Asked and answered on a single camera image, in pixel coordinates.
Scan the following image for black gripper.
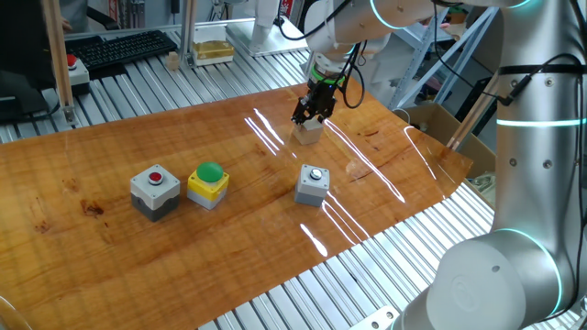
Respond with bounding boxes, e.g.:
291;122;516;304
290;78;338;127

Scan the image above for small pale wooden block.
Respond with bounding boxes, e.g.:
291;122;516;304
293;117;325;147

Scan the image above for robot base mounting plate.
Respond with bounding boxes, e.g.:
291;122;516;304
348;305;401;330

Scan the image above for small green button box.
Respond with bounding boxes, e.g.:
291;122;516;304
293;163;331;208

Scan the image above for flat silver plate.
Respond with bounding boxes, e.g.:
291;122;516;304
226;17;309;58

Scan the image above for white box yellow contents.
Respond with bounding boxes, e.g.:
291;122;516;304
192;25;236;68

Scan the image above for cardboard box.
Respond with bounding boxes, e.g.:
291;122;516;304
393;103;499;184

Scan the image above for yellow box green mushroom button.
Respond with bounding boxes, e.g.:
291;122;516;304
186;161;231;211

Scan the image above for wood grain mat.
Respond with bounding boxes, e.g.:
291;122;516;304
0;77;474;330

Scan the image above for pale wooden stick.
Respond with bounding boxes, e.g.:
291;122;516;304
446;75;501;151

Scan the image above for grey box red button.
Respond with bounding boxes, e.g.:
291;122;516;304
129;163;182;223

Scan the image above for black keyboard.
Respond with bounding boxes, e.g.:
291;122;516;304
65;29;179;72

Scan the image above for emergency stop button box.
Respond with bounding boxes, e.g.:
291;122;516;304
65;53;92;96

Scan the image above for person in light shirt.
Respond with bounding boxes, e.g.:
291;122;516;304
58;0;91;34

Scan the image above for black monitor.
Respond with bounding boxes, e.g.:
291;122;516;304
0;0;61;124

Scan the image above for green adapter ring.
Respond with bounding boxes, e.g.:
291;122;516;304
310;63;346;86

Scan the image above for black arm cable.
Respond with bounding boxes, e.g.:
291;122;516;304
276;0;536;111

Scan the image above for grey metal shelf frame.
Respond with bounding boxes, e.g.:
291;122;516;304
388;6;500;111

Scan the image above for vertical aluminium post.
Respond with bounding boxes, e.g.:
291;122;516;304
178;0;199;66

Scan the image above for slanted frame strut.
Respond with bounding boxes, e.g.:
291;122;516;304
41;0;77;126

